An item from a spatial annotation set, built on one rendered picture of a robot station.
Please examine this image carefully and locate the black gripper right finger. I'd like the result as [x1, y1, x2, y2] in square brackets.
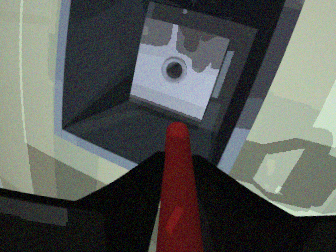
[192, 154, 336, 252]

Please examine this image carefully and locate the white square plate with hole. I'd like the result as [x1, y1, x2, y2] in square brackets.
[129, 18, 231, 122]

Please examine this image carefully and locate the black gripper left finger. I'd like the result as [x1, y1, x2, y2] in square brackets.
[0, 151, 165, 252]

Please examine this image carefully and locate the dark grey open box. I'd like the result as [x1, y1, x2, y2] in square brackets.
[55, 0, 305, 174]

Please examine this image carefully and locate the red peg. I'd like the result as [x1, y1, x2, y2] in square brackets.
[156, 122, 204, 252]

